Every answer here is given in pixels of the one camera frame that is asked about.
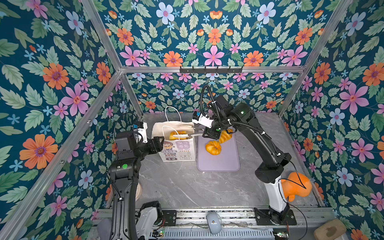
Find orange plush toy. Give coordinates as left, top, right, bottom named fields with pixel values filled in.
left=281, top=172, right=313, bottom=202

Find metal tongs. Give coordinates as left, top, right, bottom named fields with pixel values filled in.
left=186, top=131, right=203, bottom=139

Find round beige clock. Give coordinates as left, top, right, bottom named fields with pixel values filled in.
left=135, top=183, right=143, bottom=202

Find white paper bag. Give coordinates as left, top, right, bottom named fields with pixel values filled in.
left=152, top=106, right=196, bottom=163

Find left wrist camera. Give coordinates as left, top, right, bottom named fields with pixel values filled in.
left=133, top=121, right=148, bottom=144

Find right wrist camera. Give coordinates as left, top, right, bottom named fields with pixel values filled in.
left=192, top=112, right=214, bottom=129

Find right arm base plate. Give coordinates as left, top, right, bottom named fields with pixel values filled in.
left=254, top=206, right=297, bottom=226

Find black hook rack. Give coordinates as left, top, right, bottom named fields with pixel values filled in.
left=179, top=66, right=243, bottom=75

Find purple cutting mat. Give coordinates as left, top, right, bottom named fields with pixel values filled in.
left=197, top=133, right=240, bottom=172

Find square toast bread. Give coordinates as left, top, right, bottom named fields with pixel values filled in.
left=169, top=131, right=189, bottom=141

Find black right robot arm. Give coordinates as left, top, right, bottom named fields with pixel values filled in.
left=193, top=96, right=292, bottom=224

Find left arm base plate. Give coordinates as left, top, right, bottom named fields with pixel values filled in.
left=163, top=210, right=178, bottom=227

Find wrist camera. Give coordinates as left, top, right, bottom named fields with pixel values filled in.
left=133, top=121, right=148, bottom=144
left=192, top=112, right=214, bottom=129

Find tan sponge block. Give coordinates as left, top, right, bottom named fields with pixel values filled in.
left=314, top=219, right=347, bottom=240

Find round pumpkin bread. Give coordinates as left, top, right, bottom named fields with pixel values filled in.
left=206, top=141, right=222, bottom=156

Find striped croissant bread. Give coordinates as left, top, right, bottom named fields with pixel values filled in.
left=219, top=129, right=234, bottom=144

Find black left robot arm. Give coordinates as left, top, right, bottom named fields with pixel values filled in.
left=97, top=131, right=165, bottom=240

